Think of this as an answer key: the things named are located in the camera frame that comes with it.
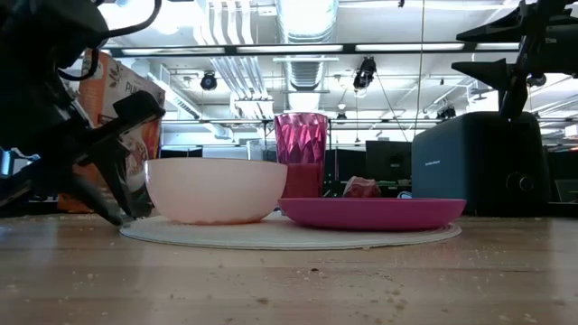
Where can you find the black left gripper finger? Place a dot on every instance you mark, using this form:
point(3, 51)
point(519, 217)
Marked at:
point(124, 180)
point(86, 196)

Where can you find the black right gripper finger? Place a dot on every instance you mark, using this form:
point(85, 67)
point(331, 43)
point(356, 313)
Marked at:
point(492, 72)
point(501, 29)

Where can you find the orange cereal box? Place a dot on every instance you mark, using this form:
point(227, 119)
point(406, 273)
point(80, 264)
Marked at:
point(113, 81)

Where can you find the pale pink bowl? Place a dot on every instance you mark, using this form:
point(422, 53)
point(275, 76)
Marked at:
point(217, 189)

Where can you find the white round woven placemat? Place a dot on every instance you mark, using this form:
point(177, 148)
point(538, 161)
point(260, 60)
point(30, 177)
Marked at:
point(271, 237)

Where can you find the reddish brown food piece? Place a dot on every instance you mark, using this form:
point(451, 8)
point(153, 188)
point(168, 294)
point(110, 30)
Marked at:
point(361, 187)

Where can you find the red faceted plastic tumbler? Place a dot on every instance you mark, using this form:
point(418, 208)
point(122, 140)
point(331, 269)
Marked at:
point(300, 140)

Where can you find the magenta plate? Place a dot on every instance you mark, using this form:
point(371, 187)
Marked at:
point(370, 214)

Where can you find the black ceiling spotlight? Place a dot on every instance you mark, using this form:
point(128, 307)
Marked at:
point(208, 81)
point(446, 113)
point(365, 72)

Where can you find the black toaster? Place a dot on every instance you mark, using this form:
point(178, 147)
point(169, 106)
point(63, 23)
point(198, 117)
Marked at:
point(474, 167)

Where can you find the black monitor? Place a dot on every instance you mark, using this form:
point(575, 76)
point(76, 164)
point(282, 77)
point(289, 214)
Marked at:
point(388, 160)

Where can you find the black overhead frame bar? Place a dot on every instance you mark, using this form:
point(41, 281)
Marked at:
point(348, 48)

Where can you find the silver ventilation duct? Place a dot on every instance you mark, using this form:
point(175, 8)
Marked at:
point(307, 72)

